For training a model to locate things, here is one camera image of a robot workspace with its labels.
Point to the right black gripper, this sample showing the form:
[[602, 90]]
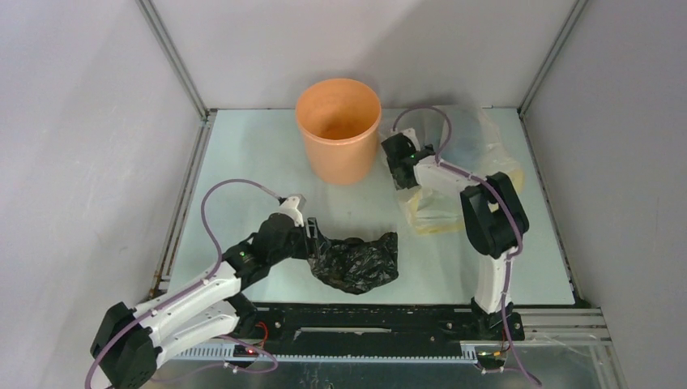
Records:
[[395, 163]]

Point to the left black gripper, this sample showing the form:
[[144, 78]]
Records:
[[317, 243]]

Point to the black trash bag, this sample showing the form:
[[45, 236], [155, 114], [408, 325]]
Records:
[[355, 266]]

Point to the translucent yellowish plastic bag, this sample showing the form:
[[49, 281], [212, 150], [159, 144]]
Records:
[[466, 138]]

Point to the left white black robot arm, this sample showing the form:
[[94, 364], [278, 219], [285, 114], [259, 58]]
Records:
[[131, 344]]

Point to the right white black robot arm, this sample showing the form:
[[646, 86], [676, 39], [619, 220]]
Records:
[[493, 215]]

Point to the orange plastic trash bin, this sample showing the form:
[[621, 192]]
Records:
[[338, 120]]

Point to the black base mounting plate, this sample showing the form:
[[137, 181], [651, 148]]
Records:
[[374, 331]]

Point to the left small circuit board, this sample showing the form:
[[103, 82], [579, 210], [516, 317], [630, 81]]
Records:
[[243, 351]]

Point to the small circuit board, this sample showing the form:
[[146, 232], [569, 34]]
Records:
[[494, 355], [243, 351]]

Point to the right small circuit board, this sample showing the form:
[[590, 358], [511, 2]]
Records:
[[494, 355]]

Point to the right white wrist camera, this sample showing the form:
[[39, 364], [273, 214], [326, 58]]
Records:
[[410, 134]]

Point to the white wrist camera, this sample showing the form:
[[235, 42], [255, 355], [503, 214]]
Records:
[[410, 134], [293, 206]]

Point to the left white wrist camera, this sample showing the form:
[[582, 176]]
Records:
[[293, 206]]

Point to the left aluminium corner post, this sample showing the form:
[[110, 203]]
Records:
[[165, 40]]

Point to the aluminium corner post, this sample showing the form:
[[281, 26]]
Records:
[[165, 40], [553, 52]]

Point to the aluminium frame rail front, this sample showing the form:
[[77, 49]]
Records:
[[541, 327]]

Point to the right aluminium corner post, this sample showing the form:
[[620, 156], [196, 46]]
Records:
[[553, 52]]

